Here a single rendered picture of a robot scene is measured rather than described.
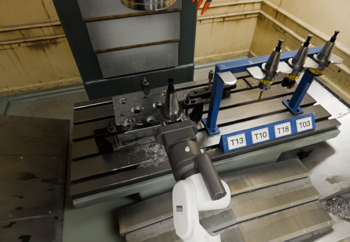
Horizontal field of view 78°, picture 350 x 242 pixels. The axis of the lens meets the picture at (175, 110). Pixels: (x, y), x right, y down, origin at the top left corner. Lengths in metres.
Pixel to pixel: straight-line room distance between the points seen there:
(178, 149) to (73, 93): 1.38
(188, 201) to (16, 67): 1.57
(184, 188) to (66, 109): 1.34
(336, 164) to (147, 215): 0.91
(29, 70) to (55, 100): 0.26
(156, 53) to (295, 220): 1.04
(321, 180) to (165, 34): 1.05
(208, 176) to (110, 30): 0.90
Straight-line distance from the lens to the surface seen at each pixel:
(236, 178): 1.04
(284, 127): 1.05
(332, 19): 1.49
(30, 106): 1.85
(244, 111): 1.12
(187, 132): 0.59
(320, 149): 1.33
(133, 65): 1.30
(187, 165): 0.51
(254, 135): 0.97
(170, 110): 0.59
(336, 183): 1.27
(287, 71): 0.87
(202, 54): 1.89
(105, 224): 1.13
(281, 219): 1.08
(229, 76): 0.77
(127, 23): 1.17
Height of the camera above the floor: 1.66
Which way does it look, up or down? 45 degrees down
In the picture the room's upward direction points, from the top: straight up
